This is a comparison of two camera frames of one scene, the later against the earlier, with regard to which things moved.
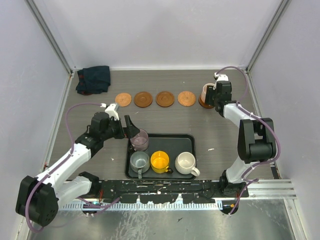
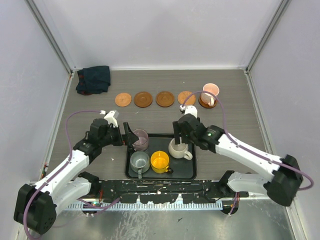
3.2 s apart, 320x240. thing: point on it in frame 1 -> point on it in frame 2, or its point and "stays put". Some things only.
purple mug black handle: x=139 y=142 stays put
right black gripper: x=210 y=91 -> x=177 y=129
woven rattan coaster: x=186 y=98 stays put
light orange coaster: x=123 y=99 stays put
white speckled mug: x=185 y=163 -> x=179 y=150
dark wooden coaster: x=143 y=99 stays put
